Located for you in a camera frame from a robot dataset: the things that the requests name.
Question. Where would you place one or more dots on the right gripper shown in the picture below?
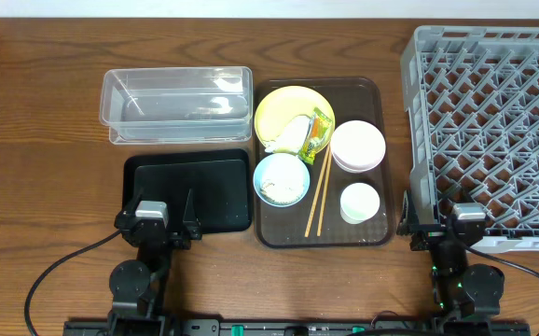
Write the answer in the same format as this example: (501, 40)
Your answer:
(437, 232)

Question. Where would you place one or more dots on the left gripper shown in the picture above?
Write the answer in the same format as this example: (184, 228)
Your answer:
(158, 231)

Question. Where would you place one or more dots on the white cup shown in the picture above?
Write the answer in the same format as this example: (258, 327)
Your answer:
(359, 202)

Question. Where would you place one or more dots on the pink bowl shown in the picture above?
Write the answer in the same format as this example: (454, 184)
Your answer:
(357, 146)

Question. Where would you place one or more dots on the wooden chopstick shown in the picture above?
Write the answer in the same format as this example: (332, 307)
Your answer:
(317, 191)
(327, 169)

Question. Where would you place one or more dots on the light blue bowl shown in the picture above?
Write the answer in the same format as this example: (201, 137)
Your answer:
(276, 157)

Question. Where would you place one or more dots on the leftover rice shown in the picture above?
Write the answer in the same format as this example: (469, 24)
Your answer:
(283, 182)

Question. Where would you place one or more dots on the green snack wrapper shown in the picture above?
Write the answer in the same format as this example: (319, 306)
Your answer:
(317, 136)

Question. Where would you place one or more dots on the yellow plate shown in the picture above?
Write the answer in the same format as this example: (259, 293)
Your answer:
(281, 106)

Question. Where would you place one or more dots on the white napkin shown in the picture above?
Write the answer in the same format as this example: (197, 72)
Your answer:
(292, 137)

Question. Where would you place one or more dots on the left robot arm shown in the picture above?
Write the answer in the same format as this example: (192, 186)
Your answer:
(138, 285)

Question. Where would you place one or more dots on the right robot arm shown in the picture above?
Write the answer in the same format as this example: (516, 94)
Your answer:
(468, 294)

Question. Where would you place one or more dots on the black waste tray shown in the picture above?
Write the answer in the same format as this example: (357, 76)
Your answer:
(217, 180)

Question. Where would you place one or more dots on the grey dishwasher rack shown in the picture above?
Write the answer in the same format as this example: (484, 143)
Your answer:
(472, 97)

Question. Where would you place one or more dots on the clear plastic waste bin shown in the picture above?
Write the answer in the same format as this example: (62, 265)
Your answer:
(178, 105)

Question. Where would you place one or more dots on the brown serving tray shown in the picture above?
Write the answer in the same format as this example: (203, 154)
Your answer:
(352, 98)

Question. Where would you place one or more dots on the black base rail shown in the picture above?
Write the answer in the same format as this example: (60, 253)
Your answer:
(211, 327)

